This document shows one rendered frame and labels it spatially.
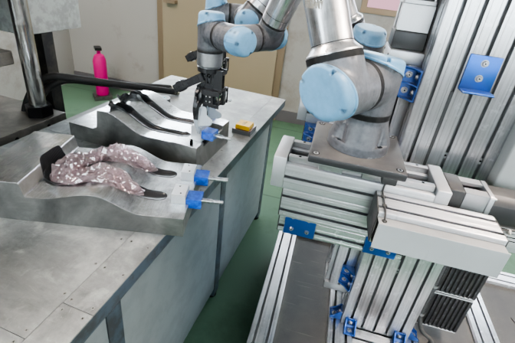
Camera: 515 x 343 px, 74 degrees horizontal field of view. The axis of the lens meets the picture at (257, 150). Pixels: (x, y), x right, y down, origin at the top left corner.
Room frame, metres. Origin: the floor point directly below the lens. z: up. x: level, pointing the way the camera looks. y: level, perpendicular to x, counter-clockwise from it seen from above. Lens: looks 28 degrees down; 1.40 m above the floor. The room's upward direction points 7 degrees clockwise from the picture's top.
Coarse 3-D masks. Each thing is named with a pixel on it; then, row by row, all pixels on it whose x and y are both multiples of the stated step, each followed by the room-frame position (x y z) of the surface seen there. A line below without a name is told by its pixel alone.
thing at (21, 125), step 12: (0, 96) 1.39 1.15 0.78; (0, 108) 1.28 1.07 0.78; (12, 108) 1.29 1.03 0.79; (0, 120) 1.17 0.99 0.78; (12, 120) 1.18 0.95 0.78; (24, 120) 1.19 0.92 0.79; (36, 120) 1.21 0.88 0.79; (48, 120) 1.23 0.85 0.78; (60, 120) 1.28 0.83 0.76; (0, 132) 1.08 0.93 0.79; (12, 132) 1.09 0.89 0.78; (24, 132) 1.13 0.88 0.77; (0, 144) 1.03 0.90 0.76
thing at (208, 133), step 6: (192, 126) 1.00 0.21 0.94; (204, 126) 1.01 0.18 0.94; (192, 132) 1.00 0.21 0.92; (204, 132) 0.99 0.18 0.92; (210, 132) 0.99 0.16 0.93; (216, 132) 1.01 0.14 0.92; (192, 138) 1.00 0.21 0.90; (198, 138) 0.99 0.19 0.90; (204, 138) 0.99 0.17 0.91; (210, 138) 0.98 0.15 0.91; (222, 138) 0.99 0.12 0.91; (228, 138) 0.99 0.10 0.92
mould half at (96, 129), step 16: (160, 96) 1.27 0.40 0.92; (96, 112) 1.19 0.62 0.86; (112, 112) 1.04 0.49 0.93; (144, 112) 1.13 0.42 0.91; (176, 112) 1.22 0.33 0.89; (80, 128) 1.07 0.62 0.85; (96, 128) 1.05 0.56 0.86; (112, 128) 1.03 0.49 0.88; (128, 128) 1.01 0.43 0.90; (144, 128) 1.04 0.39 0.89; (176, 128) 1.08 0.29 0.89; (224, 128) 1.15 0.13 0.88; (112, 144) 1.03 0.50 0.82; (128, 144) 1.01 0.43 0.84; (144, 144) 1.00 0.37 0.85; (160, 144) 0.98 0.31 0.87; (176, 144) 0.96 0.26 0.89; (208, 144) 1.03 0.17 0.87; (224, 144) 1.16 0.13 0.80; (176, 160) 0.96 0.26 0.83; (192, 160) 0.95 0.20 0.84
